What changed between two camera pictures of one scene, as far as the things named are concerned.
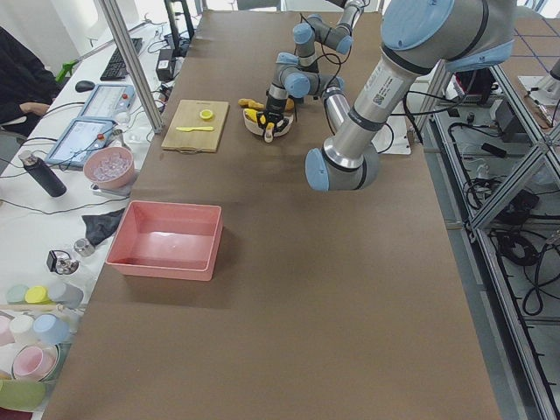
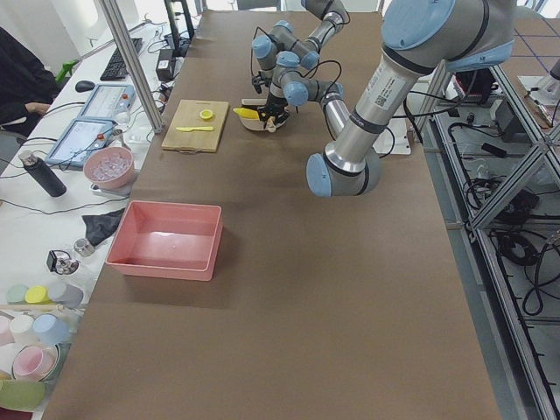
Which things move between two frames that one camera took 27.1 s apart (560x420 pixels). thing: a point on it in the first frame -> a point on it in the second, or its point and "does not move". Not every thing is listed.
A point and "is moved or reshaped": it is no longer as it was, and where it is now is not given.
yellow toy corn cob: (252, 115) is moved or reshaped
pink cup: (34, 362) does not move
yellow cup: (37, 294) does not move
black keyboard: (116, 69) does not move
